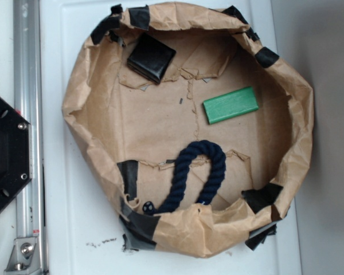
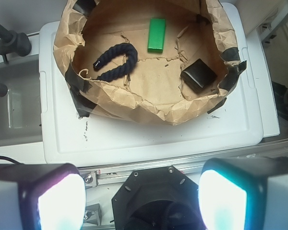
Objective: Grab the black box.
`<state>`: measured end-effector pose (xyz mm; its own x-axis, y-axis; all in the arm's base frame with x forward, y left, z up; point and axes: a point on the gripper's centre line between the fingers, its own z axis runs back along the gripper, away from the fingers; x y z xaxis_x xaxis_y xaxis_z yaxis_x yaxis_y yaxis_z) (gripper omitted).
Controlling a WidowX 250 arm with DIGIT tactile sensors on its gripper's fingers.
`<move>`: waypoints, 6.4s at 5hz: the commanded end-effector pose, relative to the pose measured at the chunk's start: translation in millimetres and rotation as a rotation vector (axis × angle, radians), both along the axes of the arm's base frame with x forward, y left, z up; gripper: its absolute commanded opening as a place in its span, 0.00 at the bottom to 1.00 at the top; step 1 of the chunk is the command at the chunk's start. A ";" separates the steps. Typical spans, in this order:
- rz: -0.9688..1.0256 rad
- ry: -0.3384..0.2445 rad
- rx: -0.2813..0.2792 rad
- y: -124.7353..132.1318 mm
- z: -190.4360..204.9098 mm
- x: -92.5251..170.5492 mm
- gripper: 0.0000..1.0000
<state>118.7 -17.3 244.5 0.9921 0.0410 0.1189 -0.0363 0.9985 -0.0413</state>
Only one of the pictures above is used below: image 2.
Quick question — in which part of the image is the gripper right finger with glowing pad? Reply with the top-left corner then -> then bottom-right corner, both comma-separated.
198,157 -> 288,230

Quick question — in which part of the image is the green rectangular block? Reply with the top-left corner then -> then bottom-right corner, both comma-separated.
147,18 -> 166,53

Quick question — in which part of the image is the brown paper bag tray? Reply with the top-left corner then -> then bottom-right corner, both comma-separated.
53,0 -> 246,125

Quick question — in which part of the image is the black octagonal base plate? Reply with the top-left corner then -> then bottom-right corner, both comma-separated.
111,166 -> 206,230

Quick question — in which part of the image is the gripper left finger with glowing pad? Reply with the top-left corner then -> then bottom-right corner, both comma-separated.
0,163 -> 86,230

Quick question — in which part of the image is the white plastic lid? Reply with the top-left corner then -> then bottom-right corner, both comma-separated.
39,2 -> 264,167

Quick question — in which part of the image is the black box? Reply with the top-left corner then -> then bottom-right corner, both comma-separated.
180,58 -> 217,93

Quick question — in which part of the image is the dark blue twisted rope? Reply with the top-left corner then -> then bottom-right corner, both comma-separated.
94,42 -> 138,81

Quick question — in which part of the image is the metal corner bracket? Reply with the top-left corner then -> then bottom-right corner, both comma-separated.
84,203 -> 102,226

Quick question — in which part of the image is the clear plastic bin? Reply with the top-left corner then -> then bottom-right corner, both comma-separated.
0,55 -> 42,147

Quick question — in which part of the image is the aluminium extrusion rail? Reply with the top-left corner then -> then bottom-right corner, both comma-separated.
79,139 -> 288,188

